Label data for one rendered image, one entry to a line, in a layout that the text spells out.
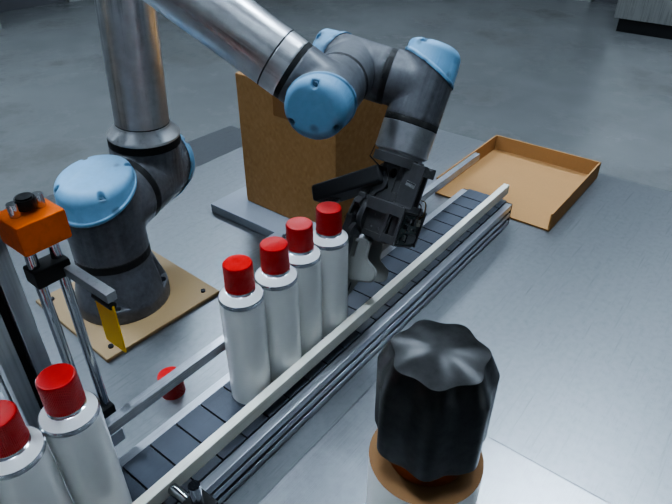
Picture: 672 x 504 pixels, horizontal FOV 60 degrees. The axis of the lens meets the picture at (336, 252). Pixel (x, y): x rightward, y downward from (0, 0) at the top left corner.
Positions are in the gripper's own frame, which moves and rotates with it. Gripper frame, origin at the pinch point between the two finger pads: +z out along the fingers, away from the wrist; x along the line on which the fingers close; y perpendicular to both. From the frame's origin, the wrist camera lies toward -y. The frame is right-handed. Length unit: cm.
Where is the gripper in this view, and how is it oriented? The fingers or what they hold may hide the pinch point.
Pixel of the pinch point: (343, 285)
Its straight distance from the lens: 84.6
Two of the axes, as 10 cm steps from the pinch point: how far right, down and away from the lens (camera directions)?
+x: 5.3, 0.3, 8.4
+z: -3.1, 9.4, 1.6
